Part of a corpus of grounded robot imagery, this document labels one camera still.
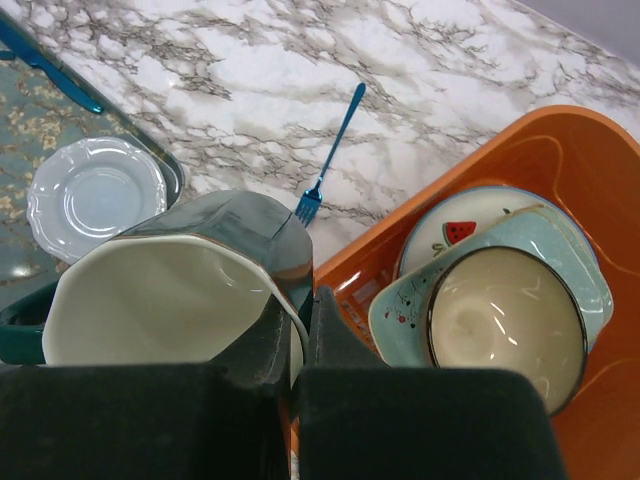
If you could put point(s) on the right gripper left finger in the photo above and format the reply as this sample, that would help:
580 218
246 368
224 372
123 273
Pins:
226 418

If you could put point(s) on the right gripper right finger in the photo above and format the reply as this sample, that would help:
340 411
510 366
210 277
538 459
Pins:
362 419

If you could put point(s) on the light blue scalloped plate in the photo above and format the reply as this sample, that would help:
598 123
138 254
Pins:
89 191

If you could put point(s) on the dark green mug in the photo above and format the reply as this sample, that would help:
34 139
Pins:
179 287

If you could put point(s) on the orange plastic bin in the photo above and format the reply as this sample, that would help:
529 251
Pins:
588 166

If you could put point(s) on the blue plastic fork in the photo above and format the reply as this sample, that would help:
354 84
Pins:
311 199

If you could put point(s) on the floral blossom tray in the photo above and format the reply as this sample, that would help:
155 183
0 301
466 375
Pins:
37 118

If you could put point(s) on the brown cream bowl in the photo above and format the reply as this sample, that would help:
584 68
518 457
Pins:
503 308

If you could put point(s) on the mint rectangular dish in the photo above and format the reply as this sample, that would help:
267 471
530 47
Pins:
564 219
394 314

